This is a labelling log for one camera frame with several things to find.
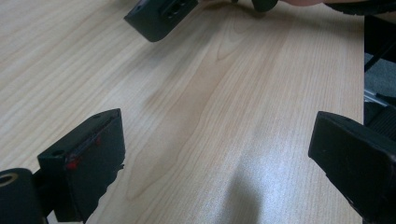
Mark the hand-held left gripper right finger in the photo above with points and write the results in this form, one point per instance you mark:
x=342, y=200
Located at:
x=358, y=155

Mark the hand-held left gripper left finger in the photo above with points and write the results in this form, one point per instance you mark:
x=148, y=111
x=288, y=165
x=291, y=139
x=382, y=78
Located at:
x=90, y=161

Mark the silver metal bar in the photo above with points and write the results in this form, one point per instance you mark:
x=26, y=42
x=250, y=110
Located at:
x=378, y=99

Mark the dark furniture frame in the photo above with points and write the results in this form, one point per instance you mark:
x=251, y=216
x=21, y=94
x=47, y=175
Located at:
x=379, y=34

